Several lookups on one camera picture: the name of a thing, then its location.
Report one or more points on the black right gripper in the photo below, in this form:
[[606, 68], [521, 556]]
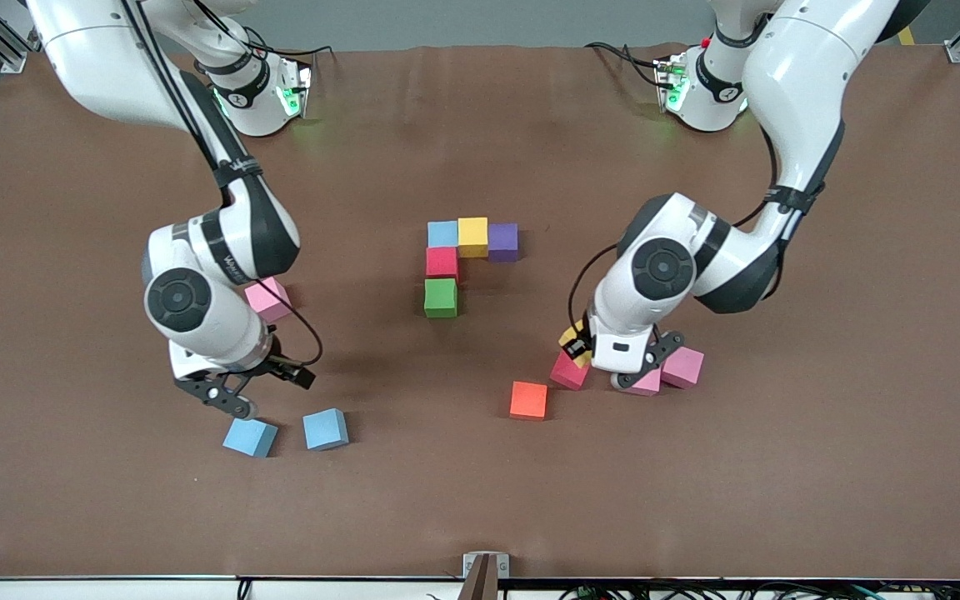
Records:
[[283, 367]]

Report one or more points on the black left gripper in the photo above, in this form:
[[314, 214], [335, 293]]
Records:
[[577, 345]]

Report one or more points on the yellow foam cube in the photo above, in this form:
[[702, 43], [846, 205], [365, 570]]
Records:
[[569, 333], [472, 237]]

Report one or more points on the red foam cube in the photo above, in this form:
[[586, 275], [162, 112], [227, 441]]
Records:
[[567, 375], [442, 262]]

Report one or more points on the light blue foam cube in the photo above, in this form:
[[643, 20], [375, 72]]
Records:
[[326, 428], [250, 437], [442, 234]]

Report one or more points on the orange foam cube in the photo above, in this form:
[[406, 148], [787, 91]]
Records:
[[528, 400]]

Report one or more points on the purple foam cube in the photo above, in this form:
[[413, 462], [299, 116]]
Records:
[[503, 242]]

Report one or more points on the green foam cube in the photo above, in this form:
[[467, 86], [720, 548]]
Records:
[[440, 298]]

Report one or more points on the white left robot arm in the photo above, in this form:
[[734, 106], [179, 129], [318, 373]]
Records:
[[630, 317]]

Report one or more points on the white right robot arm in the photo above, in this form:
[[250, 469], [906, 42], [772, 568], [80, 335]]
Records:
[[197, 333]]

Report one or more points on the pink foam cube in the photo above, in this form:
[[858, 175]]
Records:
[[687, 368], [273, 302], [651, 383]]

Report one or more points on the large table cover sheet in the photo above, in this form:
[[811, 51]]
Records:
[[480, 500]]

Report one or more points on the silver camera mount bracket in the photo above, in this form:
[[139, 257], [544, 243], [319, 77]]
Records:
[[470, 567]]

